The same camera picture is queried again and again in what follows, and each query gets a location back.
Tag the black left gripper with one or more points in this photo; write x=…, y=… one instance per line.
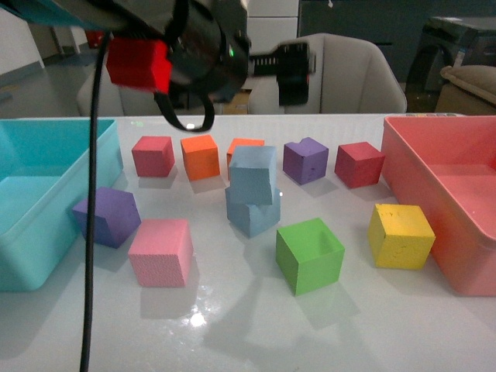
x=210, y=52

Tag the light blue foam cube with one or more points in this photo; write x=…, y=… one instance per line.
x=253, y=220
x=252, y=172

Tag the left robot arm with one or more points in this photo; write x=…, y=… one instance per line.
x=142, y=20

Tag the white drawer cabinet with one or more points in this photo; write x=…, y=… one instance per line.
x=271, y=22

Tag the orange foam cube right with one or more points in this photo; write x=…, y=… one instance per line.
x=241, y=142

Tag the orange foam cube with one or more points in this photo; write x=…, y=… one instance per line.
x=241, y=142
x=201, y=157

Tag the grey armchair left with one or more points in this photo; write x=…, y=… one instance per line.
x=114, y=100

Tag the grey armchair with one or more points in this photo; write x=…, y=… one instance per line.
x=114, y=100
x=352, y=76

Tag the orange foam cube left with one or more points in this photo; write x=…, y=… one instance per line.
x=201, y=157

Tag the crimson foam cube left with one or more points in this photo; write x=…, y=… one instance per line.
x=153, y=156

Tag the grey armchair right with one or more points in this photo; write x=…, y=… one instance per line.
x=352, y=76

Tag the purple notched foam cube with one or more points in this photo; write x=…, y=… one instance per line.
x=306, y=161

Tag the dark grey counter cabinet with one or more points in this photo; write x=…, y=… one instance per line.
x=394, y=26

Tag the dark red foam cube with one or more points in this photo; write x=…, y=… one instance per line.
x=358, y=164

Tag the purple foam cube left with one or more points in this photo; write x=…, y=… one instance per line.
x=116, y=217

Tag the teal plastic bin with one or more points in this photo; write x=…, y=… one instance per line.
x=44, y=173

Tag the pink foam cube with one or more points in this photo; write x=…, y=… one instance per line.
x=161, y=253

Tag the green foam cube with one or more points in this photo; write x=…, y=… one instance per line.
x=309, y=255

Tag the black appliance box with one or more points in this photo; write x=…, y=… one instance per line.
x=450, y=41

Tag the beige sofa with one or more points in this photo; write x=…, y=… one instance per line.
x=468, y=90

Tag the pink plastic bin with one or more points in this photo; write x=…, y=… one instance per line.
x=446, y=166

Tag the yellow foam cube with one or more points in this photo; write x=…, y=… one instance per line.
x=399, y=236

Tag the red wrist camera mount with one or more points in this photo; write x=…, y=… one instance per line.
x=139, y=64

